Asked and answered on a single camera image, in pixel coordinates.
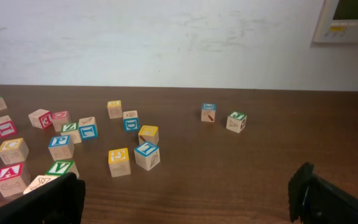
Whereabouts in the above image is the blue X block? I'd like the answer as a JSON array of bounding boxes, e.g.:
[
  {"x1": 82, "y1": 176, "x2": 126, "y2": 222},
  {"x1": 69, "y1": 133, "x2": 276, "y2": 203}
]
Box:
[{"x1": 201, "y1": 103, "x2": 216, "y2": 122}]

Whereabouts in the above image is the plain wooden red-side block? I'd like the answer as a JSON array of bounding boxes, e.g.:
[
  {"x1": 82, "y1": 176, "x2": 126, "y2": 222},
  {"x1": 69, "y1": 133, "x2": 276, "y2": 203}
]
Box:
[{"x1": 0, "y1": 115, "x2": 17, "y2": 139}]

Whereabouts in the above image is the yellow Q block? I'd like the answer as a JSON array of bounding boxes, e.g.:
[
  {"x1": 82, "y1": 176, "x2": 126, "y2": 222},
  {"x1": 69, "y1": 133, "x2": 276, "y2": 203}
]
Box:
[{"x1": 108, "y1": 148, "x2": 131, "y2": 177}]

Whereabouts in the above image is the red A block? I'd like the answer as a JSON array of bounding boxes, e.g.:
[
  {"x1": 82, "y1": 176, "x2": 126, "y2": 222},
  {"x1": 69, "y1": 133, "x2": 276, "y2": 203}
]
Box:
[{"x1": 0, "y1": 162, "x2": 31, "y2": 197}]

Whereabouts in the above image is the wooden leaf blue-side block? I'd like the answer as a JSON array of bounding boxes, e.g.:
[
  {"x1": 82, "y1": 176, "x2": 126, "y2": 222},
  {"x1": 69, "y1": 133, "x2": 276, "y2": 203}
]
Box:
[{"x1": 78, "y1": 116, "x2": 98, "y2": 140}]

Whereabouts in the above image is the white wall control panel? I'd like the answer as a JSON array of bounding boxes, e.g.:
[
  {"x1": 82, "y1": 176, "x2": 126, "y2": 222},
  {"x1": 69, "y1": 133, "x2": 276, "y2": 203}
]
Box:
[{"x1": 313, "y1": 0, "x2": 358, "y2": 44}]

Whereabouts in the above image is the wooden shell blue-side block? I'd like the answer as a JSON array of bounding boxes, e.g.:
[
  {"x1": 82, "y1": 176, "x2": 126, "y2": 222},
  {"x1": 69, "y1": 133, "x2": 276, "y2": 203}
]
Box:
[{"x1": 122, "y1": 110, "x2": 140, "y2": 132}]

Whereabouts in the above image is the plain wooden K-engraved block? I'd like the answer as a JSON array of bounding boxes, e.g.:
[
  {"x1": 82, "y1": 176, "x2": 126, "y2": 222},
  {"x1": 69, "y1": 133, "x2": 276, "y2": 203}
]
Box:
[{"x1": 29, "y1": 109, "x2": 53, "y2": 129}]

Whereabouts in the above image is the blue T block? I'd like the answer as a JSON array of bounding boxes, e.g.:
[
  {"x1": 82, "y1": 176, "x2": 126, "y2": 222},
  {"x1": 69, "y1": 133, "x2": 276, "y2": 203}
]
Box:
[{"x1": 134, "y1": 141, "x2": 160, "y2": 170}]

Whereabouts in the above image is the yellow K block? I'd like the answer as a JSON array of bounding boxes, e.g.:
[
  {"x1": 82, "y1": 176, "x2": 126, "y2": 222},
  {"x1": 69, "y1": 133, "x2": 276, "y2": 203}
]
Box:
[{"x1": 138, "y1": 125, "x2": 159, "y2": 145}]

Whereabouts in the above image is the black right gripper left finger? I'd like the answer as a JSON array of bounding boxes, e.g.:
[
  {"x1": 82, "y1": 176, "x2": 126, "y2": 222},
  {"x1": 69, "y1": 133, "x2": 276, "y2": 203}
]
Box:
[{"x1": 0, "y1": 173, "x2": 85, "y2": 224}]

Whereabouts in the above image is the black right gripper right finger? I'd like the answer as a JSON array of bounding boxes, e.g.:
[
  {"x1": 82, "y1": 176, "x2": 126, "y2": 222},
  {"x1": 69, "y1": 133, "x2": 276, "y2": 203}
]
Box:
[{"x1": 288, "y1": 162, "x2": 358, "y2": 224}]

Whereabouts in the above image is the green V block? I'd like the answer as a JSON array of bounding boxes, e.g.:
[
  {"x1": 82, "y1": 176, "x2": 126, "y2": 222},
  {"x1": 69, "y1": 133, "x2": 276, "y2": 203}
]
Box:
[{"x1": 45, "y1": 160, "x2": 80, "y2": 178}]

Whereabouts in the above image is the green Z block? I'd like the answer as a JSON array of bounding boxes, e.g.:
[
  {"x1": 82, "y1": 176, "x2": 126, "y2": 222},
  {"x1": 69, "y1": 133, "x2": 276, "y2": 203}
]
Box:
[{"x1": 60, "y1": 123, "x2": 82, "y2": 144}]

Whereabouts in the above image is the yellow W block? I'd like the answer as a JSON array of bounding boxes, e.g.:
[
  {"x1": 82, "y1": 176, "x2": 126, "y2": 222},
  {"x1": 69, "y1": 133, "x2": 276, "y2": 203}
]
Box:
[{"x1": 107, "y1": 100, "x2": 122, "y2": 119}]

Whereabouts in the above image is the blue P block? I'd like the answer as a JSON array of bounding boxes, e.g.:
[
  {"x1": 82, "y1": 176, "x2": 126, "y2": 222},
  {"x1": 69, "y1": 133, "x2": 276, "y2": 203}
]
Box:
[{"x1": 48, "y1": 135, "x2": 75, "y2": 161}]

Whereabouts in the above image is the green J block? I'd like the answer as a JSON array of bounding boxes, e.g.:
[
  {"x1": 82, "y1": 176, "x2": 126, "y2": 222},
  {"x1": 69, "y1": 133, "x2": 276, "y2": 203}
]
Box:
[{"x1": 226, "y1": 111, "x2": 247, "y2": 133}]

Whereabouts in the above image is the plain wooden engraved block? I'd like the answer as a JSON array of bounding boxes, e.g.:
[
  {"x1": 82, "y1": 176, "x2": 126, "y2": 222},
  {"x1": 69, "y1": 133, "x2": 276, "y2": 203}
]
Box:
[{"x1": 23, "y1": 175, "x2": 57, "y2": 195}]

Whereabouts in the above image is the red O block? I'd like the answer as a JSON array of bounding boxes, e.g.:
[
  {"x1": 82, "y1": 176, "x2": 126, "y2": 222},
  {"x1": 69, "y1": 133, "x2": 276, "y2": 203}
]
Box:
[{"x1": 52, "y1": 111, "x2": 71, "y2": 132}]

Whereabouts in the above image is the yellow C block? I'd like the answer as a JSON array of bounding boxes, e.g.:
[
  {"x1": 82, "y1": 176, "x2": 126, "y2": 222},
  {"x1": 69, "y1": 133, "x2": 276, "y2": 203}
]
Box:
[{"x1": 0, "y1": 138, "x2": 29, "y2": 165}]

